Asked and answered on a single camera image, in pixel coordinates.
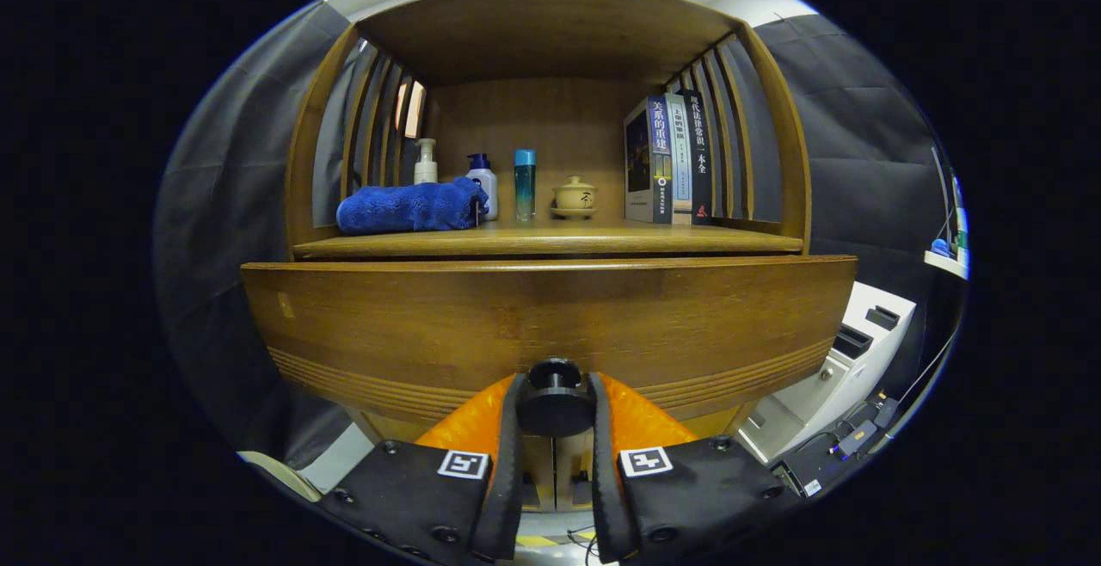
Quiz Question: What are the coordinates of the blue-spine book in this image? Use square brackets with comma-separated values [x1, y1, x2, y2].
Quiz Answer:
[624, 95, 674, 225]

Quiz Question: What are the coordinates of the black power adapter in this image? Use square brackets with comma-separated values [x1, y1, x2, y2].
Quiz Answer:
[836, 418, 880, 457]

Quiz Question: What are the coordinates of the wooden cabinet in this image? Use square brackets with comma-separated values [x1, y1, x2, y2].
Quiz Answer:
[284, 0, 814, 515]

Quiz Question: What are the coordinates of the beige lidded teacup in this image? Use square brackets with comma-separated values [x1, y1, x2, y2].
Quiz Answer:
[551, 175, 599, 220]

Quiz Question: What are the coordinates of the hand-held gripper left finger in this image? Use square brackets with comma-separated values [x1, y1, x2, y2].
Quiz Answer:
[317, 372, 527, 566]

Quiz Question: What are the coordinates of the white side table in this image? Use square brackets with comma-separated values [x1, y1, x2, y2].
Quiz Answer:
[925, 249, 969, 280]

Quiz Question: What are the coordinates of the blue towel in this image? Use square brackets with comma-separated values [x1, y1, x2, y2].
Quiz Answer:
[335, 177, 489, 235]

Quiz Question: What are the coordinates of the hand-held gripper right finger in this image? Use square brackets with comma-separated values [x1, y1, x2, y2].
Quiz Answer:
[587, 372, 801, 565]

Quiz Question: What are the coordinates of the white-spine book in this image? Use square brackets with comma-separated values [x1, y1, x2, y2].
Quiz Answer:
[664, 93, 693, 214]

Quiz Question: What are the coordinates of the blue glass bottle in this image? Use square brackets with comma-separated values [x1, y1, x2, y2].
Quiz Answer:
[514, 149, 537, 223]

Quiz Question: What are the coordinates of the grey cable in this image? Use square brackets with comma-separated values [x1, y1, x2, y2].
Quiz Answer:
[893, 325, 961, 431]

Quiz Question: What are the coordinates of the white lotion bottle blue cap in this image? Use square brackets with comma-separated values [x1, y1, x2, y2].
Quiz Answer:
[465, 153, 499, 223]

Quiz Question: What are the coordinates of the wooden countertop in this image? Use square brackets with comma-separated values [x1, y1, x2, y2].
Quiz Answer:
[292, 220, 805, 260]

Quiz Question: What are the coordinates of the black-spine book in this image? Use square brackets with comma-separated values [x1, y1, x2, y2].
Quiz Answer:
[684, 89, 715, 225]

